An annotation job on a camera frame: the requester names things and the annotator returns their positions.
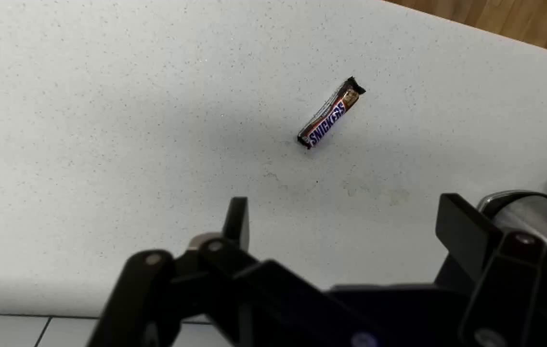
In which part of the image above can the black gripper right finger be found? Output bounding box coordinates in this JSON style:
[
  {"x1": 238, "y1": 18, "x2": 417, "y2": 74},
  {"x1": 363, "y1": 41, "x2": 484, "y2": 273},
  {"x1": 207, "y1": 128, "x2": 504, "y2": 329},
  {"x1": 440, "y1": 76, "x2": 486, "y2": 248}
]
[{"x1": 434, "y1": 190, "x2": 547, "y2": 347}]

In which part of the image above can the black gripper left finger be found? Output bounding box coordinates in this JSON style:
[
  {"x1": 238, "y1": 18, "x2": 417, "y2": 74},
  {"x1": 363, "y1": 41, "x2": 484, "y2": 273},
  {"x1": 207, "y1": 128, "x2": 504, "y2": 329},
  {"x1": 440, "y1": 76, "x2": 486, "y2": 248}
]
[{"x1": 86, "y1": 196, "x2": 377, "y2": 347}]

